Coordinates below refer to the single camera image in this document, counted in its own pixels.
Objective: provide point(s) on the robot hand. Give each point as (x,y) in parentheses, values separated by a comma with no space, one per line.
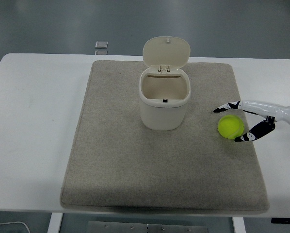
(263,106)

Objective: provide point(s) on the silver floor plate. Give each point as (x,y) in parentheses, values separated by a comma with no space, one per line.
(101,52)
(101,44)

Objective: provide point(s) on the grey felt mat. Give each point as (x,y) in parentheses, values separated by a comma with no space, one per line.
(135,157)

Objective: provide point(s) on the cream bin with flip lid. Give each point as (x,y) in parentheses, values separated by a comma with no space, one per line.
(162,116)

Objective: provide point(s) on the yellow-green tennis ball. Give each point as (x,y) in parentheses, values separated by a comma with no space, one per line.
(230,126)

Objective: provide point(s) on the grey metal plate with screws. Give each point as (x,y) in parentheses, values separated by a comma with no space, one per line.
(135,228)

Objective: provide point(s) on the black table control panel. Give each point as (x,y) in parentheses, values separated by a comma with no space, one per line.
(285,220)

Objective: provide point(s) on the white table leg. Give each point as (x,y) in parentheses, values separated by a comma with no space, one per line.
(238,225)
(54,224)

